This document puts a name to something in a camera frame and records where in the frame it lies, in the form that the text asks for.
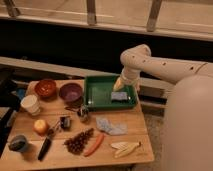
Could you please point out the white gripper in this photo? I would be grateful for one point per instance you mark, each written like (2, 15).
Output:
(128, 77)

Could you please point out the blue grey sponge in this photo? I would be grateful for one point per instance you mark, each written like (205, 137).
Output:
(119, 96)

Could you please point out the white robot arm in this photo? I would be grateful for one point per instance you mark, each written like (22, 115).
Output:
(187, 138)

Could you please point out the purple bowl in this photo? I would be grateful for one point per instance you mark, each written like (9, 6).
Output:
(70, 92)

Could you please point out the red orange bowl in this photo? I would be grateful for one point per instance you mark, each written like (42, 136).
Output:
(45, 88)

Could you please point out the green plastic tray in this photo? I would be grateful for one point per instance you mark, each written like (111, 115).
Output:
(98, 90)

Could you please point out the crumpled blue cloth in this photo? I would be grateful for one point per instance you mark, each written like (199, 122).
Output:
(104, 125)

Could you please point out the silver measuring cup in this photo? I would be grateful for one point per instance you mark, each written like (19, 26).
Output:
(82, 112)

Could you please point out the orange carrot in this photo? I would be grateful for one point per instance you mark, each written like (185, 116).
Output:
(95, 145)

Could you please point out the pale banana peel piece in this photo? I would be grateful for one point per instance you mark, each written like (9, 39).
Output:
(118, 145)

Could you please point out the yellow banana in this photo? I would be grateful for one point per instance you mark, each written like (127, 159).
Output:
(127, 149)

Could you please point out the small black metal clip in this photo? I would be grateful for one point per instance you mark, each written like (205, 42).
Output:
(65, 122)

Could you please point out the bunch of dark grapes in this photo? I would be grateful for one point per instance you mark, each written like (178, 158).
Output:
(76, 144)

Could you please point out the red yellow apple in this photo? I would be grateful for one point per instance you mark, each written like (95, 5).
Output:
(41, 127)

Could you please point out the white paper cup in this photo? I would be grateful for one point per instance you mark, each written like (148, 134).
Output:
(31, 104)

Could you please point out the blue object at table edge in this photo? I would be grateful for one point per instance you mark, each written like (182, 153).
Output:
(20, 92)

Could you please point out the metal window post right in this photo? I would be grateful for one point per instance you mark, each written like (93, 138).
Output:
(153, 15)

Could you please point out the metal window post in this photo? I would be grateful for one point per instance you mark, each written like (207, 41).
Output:
(91, 12)
(12, 10)
(153, 15)

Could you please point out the metal window post middle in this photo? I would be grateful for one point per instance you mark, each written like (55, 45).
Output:
(91, 12)

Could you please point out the black handled knife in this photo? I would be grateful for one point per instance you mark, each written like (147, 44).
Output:
(47, 142)

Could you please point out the metal window post left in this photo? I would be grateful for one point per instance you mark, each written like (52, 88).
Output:
(12, 10)

